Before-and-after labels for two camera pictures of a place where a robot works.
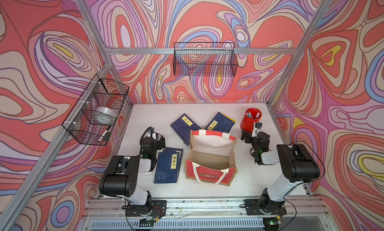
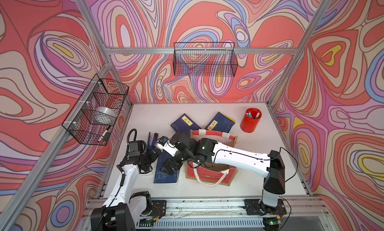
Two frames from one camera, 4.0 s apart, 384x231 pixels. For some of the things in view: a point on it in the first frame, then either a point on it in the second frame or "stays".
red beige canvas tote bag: (210, 159) stays
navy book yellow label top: (167, 165) stays
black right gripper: (247, 139) → (171, 161)
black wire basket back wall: (205, 59) stays
